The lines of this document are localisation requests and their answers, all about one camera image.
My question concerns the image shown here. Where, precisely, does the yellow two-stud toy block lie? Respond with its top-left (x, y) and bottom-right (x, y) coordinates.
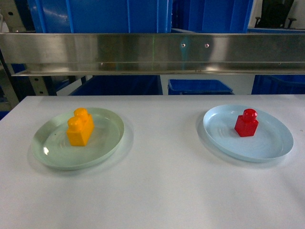
top-left (66, 108), bottom-right (94, 146)

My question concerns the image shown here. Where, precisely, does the red one-stud toy block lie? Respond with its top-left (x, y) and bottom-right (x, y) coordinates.
top-left (234, 108), bottom-right (259, 137)

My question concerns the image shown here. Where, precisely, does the small blue bin lower centre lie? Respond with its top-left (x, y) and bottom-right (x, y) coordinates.
top-left (168, 79), bottom-right (233, 95)

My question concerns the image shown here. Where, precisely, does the blue bin lower left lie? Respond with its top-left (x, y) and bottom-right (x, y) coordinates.
top-left (70, 75), bottom-right (163, 96)

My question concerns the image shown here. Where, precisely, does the large blue bin upper right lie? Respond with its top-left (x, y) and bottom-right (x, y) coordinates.
top-left (172, 0), bottom-right (253, 33)

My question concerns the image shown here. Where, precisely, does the large blue bin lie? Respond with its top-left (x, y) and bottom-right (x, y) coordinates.
top-left (172, 0), bottom-right (253, 33)
top-left (28, 0), bottom-right (173, 33)

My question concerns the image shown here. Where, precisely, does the pale green round plate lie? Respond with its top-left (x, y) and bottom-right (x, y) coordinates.
top-left (30, 107), bottom-right (125, 170)

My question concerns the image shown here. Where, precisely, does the blue bin lower right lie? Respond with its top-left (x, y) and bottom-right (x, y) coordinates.
top-left (252, 75), bottom-right (305, 94)

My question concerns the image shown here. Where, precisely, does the pale blue round plate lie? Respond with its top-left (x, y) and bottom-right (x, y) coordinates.
top-left (203, 104), bottom-right (294, 163)

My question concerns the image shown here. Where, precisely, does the large blue bin upper left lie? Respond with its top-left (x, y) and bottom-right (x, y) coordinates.
top-left (28, 0), bottom-right (173, 33)

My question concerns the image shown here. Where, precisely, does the black office chair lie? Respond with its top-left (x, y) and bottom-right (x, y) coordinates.
top-left (254, 0), bottom-right (296, 29)

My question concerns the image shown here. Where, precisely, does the steel rack left leg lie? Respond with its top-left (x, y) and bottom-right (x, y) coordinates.
top-left (0, 53), bottom-right (20, 112)

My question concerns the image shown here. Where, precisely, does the stainless steel shelf rail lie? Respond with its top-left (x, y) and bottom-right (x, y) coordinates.
top-left (0, 33), bottom-right (305, 76)

